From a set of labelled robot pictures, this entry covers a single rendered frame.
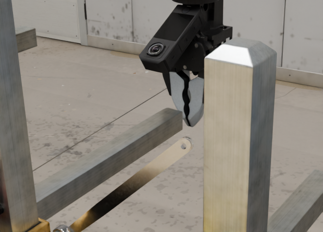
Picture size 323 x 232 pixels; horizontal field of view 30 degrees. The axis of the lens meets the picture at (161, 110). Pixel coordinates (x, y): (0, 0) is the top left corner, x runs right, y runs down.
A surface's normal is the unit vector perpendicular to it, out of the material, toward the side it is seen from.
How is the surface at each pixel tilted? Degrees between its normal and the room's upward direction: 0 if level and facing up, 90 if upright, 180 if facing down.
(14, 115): 90
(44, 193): 0
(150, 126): 0
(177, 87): 90
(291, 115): 0
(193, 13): 30
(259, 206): 90
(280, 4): 90
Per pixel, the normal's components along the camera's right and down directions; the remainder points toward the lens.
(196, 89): -0.57, 0.34
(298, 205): -0.02, -0.91
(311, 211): 0.82, 0.22
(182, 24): -0.34, -0.64
